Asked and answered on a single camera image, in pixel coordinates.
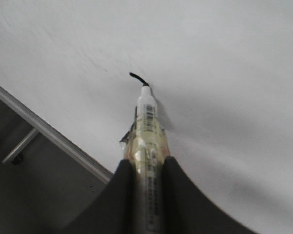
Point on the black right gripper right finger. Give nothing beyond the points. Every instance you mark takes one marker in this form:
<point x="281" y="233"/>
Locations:
<point x="188" y="211"/>

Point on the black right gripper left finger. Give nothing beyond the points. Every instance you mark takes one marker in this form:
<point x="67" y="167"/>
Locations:
<point x="112" y="211"/>

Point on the white dry-erase marker black tip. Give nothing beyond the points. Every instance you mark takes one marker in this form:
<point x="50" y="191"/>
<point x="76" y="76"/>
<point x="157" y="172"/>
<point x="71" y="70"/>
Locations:
<point x="145" y="146"/>

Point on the large white whiteboard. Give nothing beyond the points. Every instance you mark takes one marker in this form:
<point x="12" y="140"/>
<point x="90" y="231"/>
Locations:
<point x="221" y="71"/>

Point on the grey metal support frame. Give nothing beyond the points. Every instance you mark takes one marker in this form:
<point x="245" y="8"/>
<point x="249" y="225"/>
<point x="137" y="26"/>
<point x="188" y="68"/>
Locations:
<point x="42" y="188"/>

